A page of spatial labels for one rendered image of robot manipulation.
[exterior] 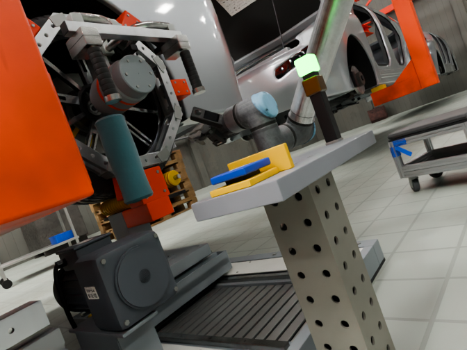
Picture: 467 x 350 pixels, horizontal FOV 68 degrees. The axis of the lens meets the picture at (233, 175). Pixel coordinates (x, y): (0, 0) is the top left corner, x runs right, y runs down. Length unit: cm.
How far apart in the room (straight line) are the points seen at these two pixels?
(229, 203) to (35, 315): 36
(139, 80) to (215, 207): 71
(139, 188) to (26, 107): 49
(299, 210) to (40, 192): 41
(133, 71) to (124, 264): 61
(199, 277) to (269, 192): 90
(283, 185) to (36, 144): 38
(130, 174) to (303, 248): 59
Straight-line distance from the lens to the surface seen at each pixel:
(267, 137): 110
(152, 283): 85
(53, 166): 62
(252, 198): 48
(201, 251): 139
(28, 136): 62
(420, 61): 441
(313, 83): 84
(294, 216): 62
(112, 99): 97
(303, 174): 51
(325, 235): 60
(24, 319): 67
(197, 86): 121
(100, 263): 81
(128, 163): 105
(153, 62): 145
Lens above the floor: 49
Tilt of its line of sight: 2 degrees down
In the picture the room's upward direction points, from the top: 20 degrees counter-clockwise
